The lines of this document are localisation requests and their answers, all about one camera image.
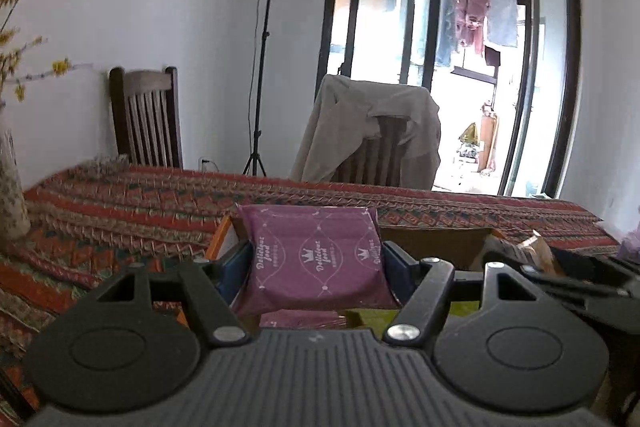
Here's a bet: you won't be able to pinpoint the yellow green bag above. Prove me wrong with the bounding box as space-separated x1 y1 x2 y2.
457 122 481 162

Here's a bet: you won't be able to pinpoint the black sliding door frame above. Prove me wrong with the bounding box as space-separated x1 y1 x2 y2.
316 0 583 198

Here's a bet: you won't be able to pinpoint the hanging pink garment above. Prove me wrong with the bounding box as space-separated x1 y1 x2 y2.
456 0 491 58

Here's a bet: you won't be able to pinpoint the hanging blue garment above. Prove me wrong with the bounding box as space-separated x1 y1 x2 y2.
434 0 460 68

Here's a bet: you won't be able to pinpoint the green white snack packet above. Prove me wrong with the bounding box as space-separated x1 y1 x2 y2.
350 302 482 333

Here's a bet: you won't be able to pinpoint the tall tan cylinder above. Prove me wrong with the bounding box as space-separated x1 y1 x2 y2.
477 104 500 172

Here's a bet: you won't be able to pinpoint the small floral box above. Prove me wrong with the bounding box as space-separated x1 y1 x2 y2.
75 154 132 175

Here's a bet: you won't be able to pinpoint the pink snack packet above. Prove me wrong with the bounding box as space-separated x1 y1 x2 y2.
232 204 403 317
259 308 347 332

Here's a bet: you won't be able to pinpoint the floral ceramic vase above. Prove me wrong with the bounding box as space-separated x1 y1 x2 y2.
0 127 32 242

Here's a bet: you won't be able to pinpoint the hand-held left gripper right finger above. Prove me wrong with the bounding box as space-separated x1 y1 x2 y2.
382 241 543 349

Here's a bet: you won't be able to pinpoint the purple tissue pack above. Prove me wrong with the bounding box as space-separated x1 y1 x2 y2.
617 227 640 264

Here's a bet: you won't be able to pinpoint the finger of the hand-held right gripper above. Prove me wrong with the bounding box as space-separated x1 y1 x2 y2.
480 238 633 303
550 247 640 289

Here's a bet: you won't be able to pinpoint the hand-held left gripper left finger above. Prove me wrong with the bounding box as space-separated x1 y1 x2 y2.
95 239 253 349

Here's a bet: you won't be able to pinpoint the beige jacket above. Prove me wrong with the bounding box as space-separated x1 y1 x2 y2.
290 74 442 190

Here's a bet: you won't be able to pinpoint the dark wooden chair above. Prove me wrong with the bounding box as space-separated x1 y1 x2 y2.
109 66 183 168

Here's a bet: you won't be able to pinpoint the hanging light blue shirt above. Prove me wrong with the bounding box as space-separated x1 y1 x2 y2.
487 0 521 48

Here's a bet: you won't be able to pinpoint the jacket-draped wooden chair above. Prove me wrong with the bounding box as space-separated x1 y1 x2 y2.
332 117 406 185

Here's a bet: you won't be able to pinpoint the yellow flower branches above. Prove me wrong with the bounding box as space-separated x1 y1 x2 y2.
0 0 93 102

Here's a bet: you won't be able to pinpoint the orange cardboard box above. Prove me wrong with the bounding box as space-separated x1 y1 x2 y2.
205 212 508 333

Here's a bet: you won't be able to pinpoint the white yellow crisps packet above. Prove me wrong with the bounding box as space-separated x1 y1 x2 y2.
517 229 557 275

